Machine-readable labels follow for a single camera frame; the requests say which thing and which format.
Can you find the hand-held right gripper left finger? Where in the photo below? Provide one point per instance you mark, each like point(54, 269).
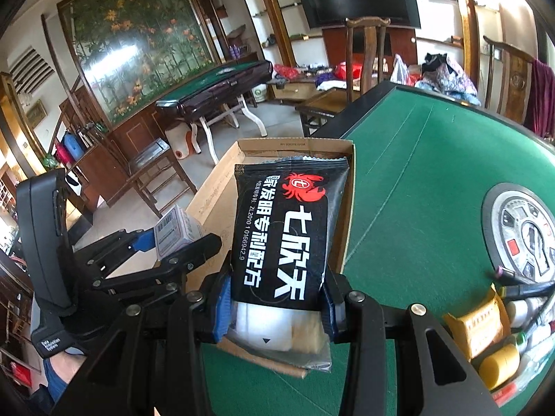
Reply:
point(222, 307)

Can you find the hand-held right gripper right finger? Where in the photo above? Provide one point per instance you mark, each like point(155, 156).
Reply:
point(330, 312)

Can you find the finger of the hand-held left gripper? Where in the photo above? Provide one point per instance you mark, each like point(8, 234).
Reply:
point(173, 266)
point(145, 242)

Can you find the small white barcode box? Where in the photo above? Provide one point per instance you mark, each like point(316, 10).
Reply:
point(175, 229)

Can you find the brown cardboard box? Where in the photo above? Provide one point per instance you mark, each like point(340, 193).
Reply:
point(212, 190)

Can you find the black snack packet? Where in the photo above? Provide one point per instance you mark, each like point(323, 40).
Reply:
point(286, 225)

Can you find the white bottle green label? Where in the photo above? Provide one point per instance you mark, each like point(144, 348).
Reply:
point(540, 343)

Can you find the person's left forearm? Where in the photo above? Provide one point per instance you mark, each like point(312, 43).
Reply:
point(60, 372)

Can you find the dark wooden chair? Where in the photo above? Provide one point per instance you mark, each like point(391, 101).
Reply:
point(151, 164)

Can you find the blue bag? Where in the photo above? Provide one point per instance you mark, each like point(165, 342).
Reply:
point(73, 146)

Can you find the white and orange stool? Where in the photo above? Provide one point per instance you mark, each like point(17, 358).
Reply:
point(180, 138)

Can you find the yellow medicine box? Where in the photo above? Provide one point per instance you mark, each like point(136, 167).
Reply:
point(477, 325)

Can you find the folding green mahjong table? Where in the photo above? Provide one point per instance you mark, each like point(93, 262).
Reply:
point(217, 86)

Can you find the yellow bottle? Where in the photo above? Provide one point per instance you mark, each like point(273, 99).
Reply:
point(498, 366)

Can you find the white plastic bucket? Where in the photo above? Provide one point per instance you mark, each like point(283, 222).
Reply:
point(261, 94)

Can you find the black tube yellow band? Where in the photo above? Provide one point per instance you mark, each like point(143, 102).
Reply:
point(529, 291)

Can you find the round mahjong table control panel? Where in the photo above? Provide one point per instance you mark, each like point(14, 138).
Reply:
point(511, 221)

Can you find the red bag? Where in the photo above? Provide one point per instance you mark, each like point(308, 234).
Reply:
point(350, 70)

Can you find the white plastic bag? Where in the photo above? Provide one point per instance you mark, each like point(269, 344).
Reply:
point(399, 71)

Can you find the pile of clothes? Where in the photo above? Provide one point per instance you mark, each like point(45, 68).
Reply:
point(448, 78)

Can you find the tall wooden chair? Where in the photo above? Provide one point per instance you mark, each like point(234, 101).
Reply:
point(366, 52)

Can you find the carved wooden armchair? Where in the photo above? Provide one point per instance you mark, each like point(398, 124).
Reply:
point(511, 82)

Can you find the maroon cloth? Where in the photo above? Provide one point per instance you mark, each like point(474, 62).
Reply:
point(542, 95)

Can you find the wall air vent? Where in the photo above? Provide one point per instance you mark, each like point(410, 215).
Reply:
point(27, 71)

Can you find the floral wall painting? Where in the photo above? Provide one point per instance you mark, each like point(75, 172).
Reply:
point(138, 34)

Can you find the wooden wall shelf unit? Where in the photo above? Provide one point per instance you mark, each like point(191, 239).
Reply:
point(451, 13)
point(277, 8)

